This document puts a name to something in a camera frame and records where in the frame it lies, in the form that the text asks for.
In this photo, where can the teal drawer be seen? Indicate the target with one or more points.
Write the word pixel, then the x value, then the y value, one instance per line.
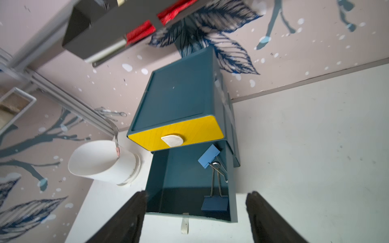
pixel 177 184

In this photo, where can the yellow top drawer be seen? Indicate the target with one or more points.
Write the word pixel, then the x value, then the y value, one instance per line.
pixel 188 132

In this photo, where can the blue binder clip front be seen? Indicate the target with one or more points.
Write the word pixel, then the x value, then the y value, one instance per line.
pixel 216 203

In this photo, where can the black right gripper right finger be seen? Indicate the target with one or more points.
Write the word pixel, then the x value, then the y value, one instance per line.
pixel 267 225

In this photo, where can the black wire wall basket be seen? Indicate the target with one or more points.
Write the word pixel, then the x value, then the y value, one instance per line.
pixel 95 25

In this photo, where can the blue binder clip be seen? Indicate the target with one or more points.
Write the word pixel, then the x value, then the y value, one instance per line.
pixel 210 157
pixel 216 203

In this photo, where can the metal fork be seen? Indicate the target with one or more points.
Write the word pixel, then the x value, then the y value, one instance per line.
pixel 114 127

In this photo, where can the red cassava chips bag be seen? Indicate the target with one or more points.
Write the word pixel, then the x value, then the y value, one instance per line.
pixel 147 28

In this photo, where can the white utensil cup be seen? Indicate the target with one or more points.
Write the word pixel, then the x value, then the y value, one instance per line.
pixel 102 160

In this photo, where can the teal mini drawer cabinet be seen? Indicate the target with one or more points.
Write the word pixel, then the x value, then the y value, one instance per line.
pixel 189 88

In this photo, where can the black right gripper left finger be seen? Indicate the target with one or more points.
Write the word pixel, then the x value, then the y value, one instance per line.
pixel 126 224

